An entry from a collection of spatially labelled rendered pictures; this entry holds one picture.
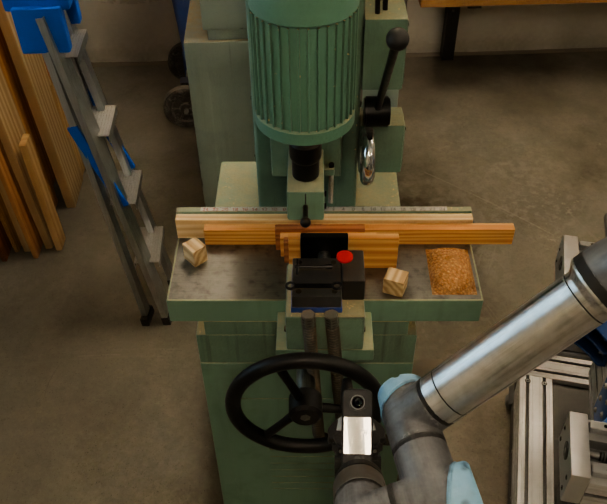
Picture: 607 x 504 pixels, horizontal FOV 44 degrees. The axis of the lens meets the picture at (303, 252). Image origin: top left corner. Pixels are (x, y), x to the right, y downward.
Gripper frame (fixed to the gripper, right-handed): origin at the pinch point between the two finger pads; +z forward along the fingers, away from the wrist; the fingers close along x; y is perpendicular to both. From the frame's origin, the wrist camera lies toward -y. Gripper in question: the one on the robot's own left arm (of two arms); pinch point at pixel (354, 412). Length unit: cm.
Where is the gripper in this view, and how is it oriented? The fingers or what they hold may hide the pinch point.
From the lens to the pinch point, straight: 130.5
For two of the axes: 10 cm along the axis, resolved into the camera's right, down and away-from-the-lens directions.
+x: 10.0, -0.1, -0.3
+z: 0.3, -2.2, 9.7
